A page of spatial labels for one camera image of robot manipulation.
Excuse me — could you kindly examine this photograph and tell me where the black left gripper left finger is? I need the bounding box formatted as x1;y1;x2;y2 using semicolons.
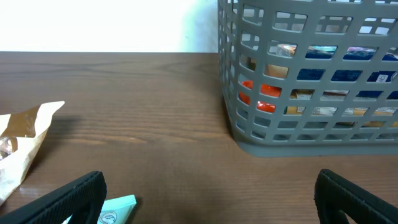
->
1;171;107;224

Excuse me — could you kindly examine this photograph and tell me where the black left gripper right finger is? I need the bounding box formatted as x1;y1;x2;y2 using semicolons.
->
314;169;397;224

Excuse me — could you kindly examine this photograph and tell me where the orange spaghetti packet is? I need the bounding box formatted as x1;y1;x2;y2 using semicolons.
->
238;79;398;128

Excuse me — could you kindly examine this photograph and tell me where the beige rice bag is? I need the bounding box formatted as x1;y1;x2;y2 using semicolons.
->
239;55;289;79

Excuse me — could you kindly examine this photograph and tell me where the blue tissue multipack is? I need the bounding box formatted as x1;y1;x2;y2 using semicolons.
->
275;43;398;100

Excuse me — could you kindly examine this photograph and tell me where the teal snack packet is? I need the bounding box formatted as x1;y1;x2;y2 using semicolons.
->
62;194;137;224

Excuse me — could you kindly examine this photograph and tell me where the beige nut snack bag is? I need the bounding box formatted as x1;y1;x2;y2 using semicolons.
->
1;101;65;203

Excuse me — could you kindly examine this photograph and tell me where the grey plastic basket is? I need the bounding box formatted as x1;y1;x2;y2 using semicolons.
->
217;0;397;157

